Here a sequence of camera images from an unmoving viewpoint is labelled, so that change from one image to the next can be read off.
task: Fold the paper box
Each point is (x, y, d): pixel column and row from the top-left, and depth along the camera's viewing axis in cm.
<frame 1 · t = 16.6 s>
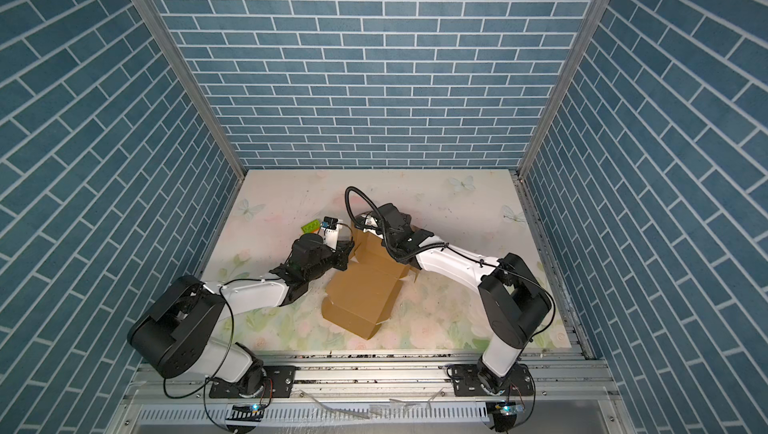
left hand: (354, 243, 89), fingers closed
right hand: (392, 213, 89), fingers closed
brown cardboard box: (363, 295, 89), point 2 cm above the table

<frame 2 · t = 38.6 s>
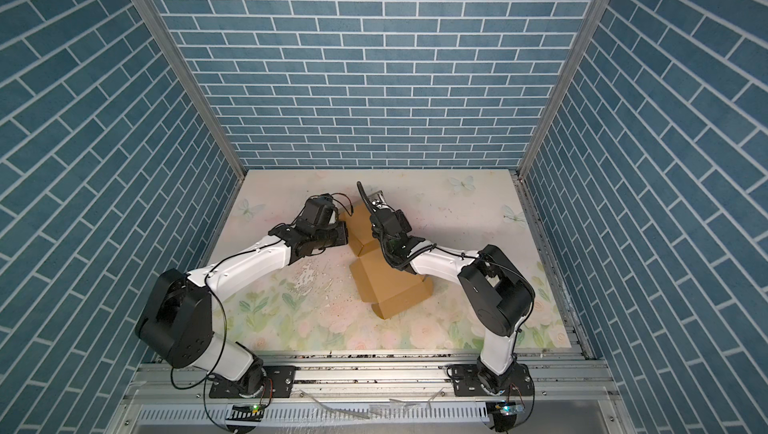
left hand: (349, 231, 88), fingers closed
right hand: (389, 210, 92), fingers closed
brown cardboard box: (388, 288, 87), point 5 cm above the table

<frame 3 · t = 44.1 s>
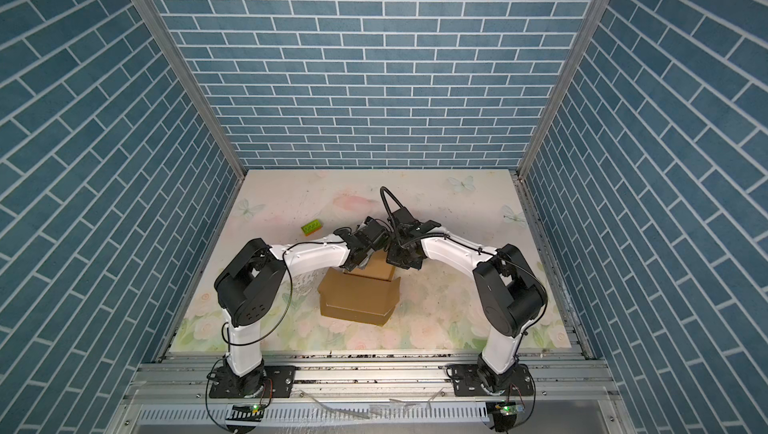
left hand: (353, 251, 95), fingers closed
right hand: (388, 258, 90), fingers closed
brown cardboard box: (365, 286, 88), point 4 cm above the table
green orange toy brick: (311, 227, 104), point 2 cm above the table

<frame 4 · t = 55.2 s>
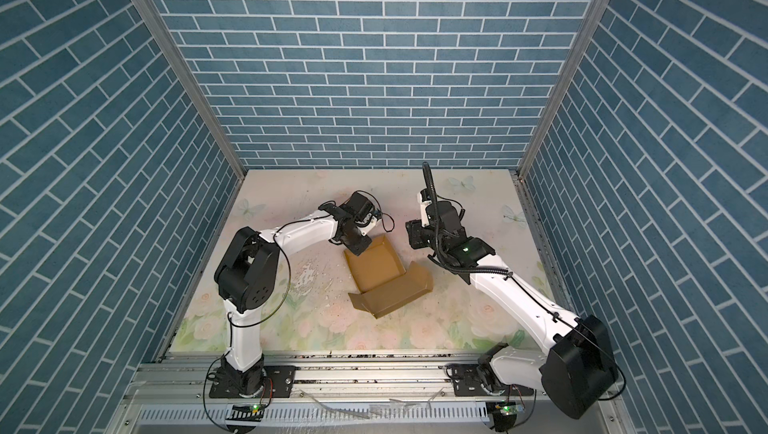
left hand: (361, 243, 96), fingers open
right hand: (410, 219, 81), fingers open
brown cardboard box: (382, 281, 91), point 3 cm above the table
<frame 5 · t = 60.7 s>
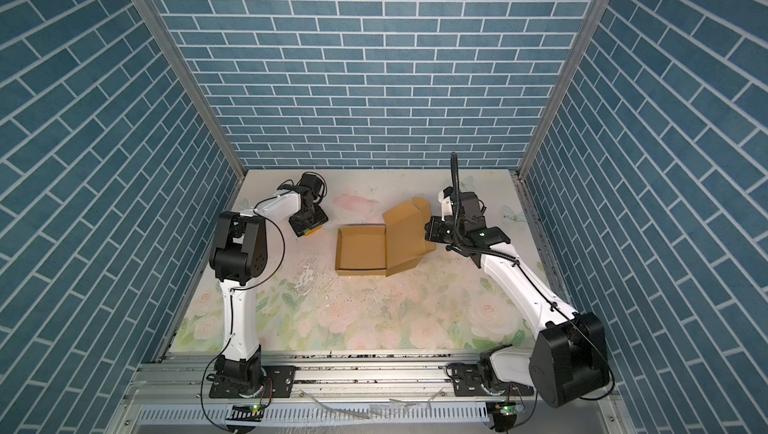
left hand: (316, 224, 105), fingers open
right hand: (421, 222, 83), fingers closed
brown cardboard box: (385, 249, 98), point 3 cm above the table
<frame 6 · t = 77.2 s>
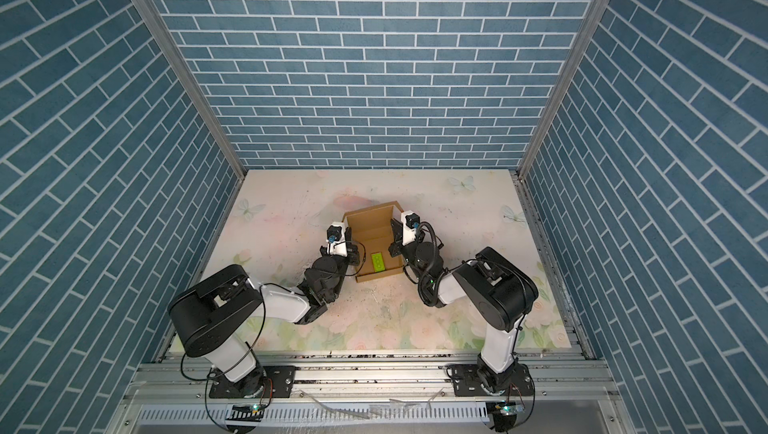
left hand: (352, 230, 85), fingers closed
right hand: (389, 219, 87), fingers closed
brown cardboard box: (371, 231, 96), point 9 cm above the table
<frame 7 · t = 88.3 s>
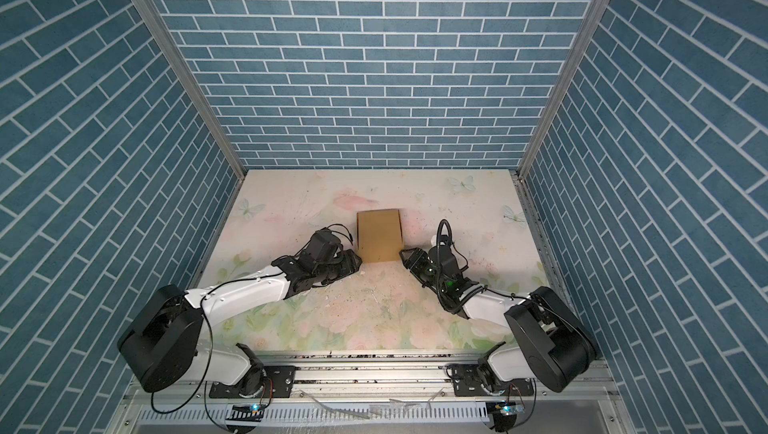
left hand: (357, 264, 87), fingers open
right hand: (398, 253, 87), fingers open
brown cardboard box: (380, 236, 97), point 7 cm above the table
